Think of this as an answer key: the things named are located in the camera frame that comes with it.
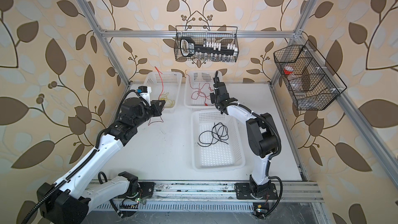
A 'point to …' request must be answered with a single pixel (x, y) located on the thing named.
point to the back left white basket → (165, 86)
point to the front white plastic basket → (216, 143)
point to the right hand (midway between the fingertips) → (217, 93)
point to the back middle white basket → (198, 85)
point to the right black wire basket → (312, 83)
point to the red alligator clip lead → (192, 87)
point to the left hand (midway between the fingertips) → (165, 100)
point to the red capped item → (288, 70)
